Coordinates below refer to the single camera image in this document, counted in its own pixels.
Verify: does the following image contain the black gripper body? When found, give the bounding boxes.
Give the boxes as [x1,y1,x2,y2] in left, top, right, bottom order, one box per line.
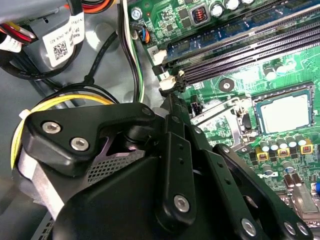
[51,154,235,240]

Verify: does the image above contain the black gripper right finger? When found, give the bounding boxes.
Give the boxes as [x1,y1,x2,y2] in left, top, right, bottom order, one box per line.
[178,99,315,240]

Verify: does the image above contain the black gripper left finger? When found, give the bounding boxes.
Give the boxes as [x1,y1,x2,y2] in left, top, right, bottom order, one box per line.
[24,94,198,227]

